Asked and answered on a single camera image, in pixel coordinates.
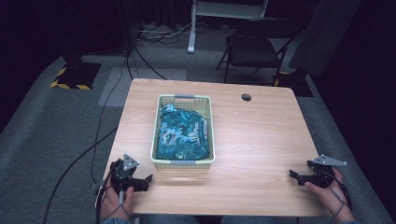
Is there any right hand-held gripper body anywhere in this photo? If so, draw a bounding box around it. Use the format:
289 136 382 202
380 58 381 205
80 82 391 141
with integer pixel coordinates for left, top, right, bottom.
303 154 348 189

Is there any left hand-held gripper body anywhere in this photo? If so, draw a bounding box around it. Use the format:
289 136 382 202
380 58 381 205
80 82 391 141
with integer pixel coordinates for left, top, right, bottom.
108 153 149 192

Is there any teal patterned cloth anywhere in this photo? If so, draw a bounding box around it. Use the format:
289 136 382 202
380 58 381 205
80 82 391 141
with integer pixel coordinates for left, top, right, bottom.
155 103 210 161

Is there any pale green plastic basket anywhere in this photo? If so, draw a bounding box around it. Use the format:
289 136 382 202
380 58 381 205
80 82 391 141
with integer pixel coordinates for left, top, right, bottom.
150 93 217 170

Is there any person's right hand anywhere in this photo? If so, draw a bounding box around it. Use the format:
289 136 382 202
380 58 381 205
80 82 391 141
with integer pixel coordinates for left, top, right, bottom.
304 167 354 222

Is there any person's left hand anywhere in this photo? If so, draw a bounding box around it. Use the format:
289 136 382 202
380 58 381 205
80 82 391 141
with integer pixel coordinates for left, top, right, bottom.
100 178 135 220

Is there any black yellow-striped stand base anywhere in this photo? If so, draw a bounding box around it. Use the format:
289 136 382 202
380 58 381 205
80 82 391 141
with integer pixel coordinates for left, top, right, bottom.
272 68 314 98
49 50 102 91

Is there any grey leaning panel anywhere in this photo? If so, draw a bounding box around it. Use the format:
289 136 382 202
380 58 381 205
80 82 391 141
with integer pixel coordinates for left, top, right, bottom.
288 0 362 78

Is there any black folding chair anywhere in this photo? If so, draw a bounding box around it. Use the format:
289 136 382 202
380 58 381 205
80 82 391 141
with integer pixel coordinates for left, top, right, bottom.
216 17 304 85

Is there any white metal stand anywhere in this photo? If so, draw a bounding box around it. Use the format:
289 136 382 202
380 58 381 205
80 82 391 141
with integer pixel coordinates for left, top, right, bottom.
187 0 269 54

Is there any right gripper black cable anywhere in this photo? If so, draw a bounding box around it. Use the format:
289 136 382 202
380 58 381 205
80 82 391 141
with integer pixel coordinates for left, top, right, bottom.
320 169 353 213

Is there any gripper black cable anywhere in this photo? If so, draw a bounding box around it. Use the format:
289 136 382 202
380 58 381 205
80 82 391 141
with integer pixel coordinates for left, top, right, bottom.
94 160 120 224
320 169 353 213

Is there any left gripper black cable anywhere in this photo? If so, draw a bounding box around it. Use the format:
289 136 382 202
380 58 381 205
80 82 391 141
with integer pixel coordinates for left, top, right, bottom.
94 160 120 224

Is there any thick black floor cable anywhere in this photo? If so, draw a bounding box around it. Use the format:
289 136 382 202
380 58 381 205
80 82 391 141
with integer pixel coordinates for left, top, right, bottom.
41 125 120 224

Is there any thin black floor cable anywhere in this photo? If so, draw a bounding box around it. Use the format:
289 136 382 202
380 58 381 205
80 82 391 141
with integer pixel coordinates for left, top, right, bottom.
90 55 132 185

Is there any tangle of floor cables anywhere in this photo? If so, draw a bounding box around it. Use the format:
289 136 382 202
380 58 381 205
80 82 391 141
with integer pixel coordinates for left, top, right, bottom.
135 21 200 45

